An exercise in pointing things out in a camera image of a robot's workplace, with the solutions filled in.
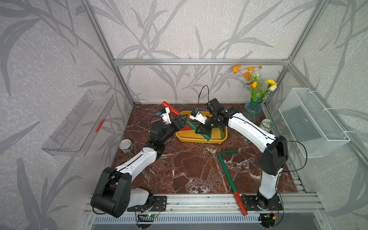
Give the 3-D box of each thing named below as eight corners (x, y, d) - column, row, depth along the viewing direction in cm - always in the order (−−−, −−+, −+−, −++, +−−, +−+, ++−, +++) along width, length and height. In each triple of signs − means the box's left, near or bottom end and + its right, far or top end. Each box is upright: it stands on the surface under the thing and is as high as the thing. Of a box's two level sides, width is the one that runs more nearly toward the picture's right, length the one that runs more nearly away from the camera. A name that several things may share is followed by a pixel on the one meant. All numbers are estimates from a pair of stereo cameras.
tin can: (121, 153, 94) (117, 149, 89) (124, 143, 99) (121, 139, 94) (132, 153, 94) (129, 149, 89) (135, 143, 99) (132, 139, 94)
